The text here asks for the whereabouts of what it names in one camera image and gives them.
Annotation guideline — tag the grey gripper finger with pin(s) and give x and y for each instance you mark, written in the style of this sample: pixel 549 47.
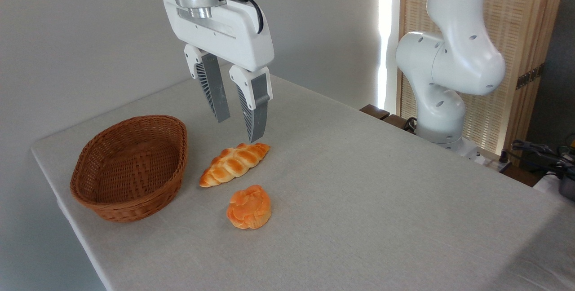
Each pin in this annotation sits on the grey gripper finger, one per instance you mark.
pixel 257 111
pixel 214 89

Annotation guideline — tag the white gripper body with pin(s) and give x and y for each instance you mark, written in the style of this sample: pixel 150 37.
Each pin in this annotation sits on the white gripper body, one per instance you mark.
pixel 224 30

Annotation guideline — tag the round orange bread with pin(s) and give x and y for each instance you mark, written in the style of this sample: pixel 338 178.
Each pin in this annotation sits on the round orange bread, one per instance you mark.
pixel 249 208

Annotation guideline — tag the long braided bread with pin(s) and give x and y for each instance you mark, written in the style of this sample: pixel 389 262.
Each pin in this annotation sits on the long braided bread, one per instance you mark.
pixel 233 163

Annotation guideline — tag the brown wicker basket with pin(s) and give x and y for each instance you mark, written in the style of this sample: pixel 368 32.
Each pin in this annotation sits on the brown wicker basket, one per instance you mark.
pixel 134 165

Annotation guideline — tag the dark brown wooden furniture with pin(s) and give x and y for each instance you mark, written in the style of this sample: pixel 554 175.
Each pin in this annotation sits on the dark brown wooden furniture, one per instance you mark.
pixel 375 111

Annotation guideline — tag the dark metal screen hinge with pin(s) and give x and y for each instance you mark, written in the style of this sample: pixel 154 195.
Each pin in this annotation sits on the dark metal screen hinge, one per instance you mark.
pixel 530 77

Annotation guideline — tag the wooden slatted folding screen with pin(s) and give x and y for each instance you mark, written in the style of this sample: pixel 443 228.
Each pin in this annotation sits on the wooden slatted folding screen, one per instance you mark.
pixel 525 26

